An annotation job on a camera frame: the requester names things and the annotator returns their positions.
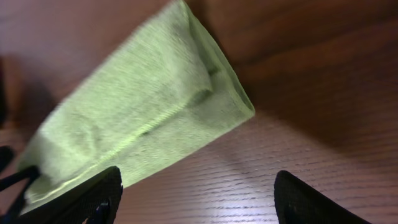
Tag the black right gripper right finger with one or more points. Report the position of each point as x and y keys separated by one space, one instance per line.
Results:
x=297 y=202

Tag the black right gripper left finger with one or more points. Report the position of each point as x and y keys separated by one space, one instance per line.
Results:
x=94 y=201

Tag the light green microfiber cloth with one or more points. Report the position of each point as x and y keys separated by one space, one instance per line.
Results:
x=165 y=92

